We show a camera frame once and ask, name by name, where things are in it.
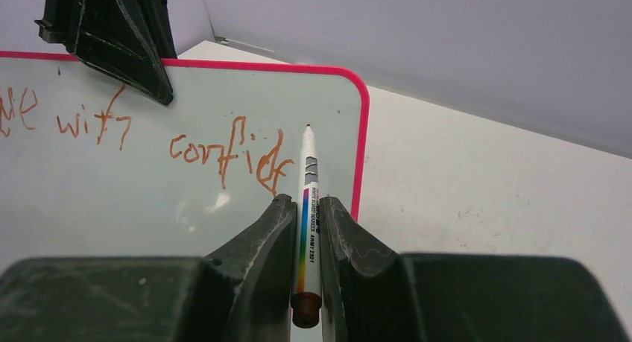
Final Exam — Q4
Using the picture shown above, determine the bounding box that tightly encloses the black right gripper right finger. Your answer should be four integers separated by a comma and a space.
320, 197, 628, 341

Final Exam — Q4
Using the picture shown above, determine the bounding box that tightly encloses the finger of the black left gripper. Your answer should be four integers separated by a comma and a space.
116, 0, 176, 60
64, 0, 174, 106

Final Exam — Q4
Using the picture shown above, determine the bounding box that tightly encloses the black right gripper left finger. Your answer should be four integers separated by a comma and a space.
1, 194, 297, 341

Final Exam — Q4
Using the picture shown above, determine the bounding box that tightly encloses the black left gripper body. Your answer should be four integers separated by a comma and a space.
35, 0, 74, 44

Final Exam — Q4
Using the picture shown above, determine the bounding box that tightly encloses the white whiteboard marker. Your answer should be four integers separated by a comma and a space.
291, 124, 322, 329

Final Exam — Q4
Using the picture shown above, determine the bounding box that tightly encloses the whiteboard with pink frame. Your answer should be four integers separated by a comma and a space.
1, 51, 370, 268

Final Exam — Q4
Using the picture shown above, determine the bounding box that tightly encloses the aluminium rail frame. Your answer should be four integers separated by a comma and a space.
214, 36, 275, 55

